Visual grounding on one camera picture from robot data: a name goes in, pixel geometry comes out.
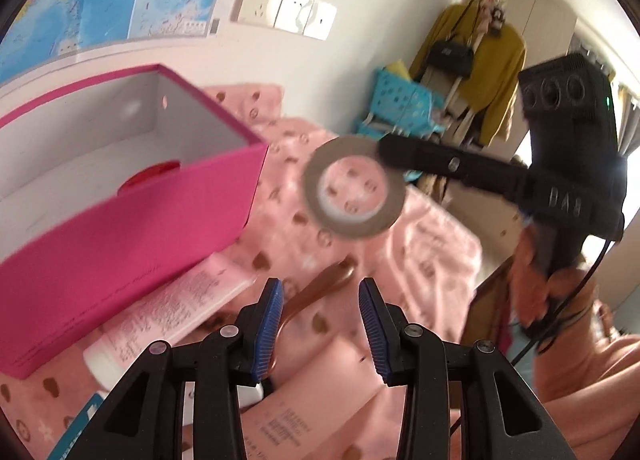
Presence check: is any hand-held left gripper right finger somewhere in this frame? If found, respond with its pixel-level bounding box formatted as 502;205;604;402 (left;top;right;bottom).
359;278;576;460

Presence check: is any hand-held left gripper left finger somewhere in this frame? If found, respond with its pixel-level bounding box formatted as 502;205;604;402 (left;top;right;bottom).
47;278;286;460

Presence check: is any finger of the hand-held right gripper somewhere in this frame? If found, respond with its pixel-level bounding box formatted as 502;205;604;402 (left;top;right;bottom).
377;134;531;201

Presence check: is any brown wooden back scratcher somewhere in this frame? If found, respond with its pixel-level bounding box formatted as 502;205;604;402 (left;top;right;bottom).
270;260;358;376

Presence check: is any pale pink tube white cap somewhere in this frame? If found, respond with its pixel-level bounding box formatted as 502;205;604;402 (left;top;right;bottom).
82;252;258;393

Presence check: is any grey tape roll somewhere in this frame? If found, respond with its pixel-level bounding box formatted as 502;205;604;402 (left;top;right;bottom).
302;136;407;241

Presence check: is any pink cardboard box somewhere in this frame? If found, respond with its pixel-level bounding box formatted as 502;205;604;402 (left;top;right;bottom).
0;64;271;381

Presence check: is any blue white medicine box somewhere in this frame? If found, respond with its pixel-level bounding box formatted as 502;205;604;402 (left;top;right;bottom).
47;392;108;460

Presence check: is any person's right forearm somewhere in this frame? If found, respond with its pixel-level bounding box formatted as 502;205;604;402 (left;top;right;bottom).
532;265;640;453

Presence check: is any person's right hand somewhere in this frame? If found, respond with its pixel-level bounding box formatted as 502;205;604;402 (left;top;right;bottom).
511;229;555;328

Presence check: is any blue plastic basket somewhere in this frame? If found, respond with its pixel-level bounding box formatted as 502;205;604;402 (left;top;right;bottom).
356;67;446;141

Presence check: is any salmon pink tube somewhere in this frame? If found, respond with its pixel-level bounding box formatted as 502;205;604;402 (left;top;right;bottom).
235;335;386;460

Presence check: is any yellow jacket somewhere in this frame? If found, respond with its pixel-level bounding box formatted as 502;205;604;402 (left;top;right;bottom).
410;2;527;146

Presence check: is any black handbag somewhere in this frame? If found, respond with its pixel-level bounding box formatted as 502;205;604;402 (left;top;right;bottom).
427;40;476;78

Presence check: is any white wardrobe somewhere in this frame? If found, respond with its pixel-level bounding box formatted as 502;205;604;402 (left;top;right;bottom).
500;0;577;91

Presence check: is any hanging plush toy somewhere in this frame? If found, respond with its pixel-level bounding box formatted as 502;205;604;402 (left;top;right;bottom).
475;0;510;36

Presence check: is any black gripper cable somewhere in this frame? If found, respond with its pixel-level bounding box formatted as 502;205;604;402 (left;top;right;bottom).
510;239;610;371

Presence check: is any red plastic handle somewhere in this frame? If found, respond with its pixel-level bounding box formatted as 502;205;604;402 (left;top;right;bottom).
119;160;181;193

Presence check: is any white wall switch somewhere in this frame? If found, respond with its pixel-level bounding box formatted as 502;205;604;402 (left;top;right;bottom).
275;0;337;41

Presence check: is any white wall socket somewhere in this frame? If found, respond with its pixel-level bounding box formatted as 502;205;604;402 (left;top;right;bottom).
231;0;287;31

